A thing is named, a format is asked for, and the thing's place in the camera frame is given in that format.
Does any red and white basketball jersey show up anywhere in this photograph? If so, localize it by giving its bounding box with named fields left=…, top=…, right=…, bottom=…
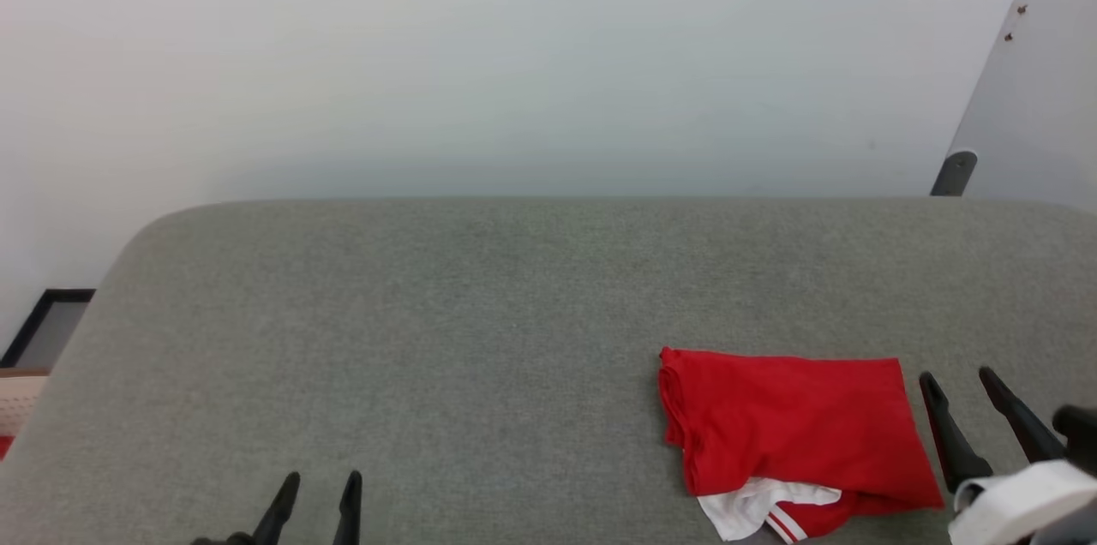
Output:
left=657, top=345, right=945, bottom=545

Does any beige perforated basket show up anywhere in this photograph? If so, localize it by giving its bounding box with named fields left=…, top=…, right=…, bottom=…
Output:
left=0, top=368, right=50, bottom=440

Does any dark grey panel bracket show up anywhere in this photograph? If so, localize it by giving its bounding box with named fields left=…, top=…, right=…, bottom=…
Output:
left=930, top=150, right=979, bottom=198

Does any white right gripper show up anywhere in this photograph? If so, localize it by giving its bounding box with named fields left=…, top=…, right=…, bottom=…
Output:
left=919, top=366, right=1097, bottom=545

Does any grey fabric sofa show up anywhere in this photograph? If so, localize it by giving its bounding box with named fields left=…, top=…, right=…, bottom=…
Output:
left=0, top=197, right=1097, bottom=545

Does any black framed floor panel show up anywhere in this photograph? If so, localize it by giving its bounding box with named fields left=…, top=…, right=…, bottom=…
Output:
left=0, top=288, right=97, bottom=371

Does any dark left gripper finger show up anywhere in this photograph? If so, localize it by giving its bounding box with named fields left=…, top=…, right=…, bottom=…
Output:
left=332, top=470, right=363, bottom=545
left=252, top=471, right=302, bottom=545

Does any light grey partition panel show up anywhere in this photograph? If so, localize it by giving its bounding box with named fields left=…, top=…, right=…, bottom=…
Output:
left=929, top=0, right=1097, bottom=213

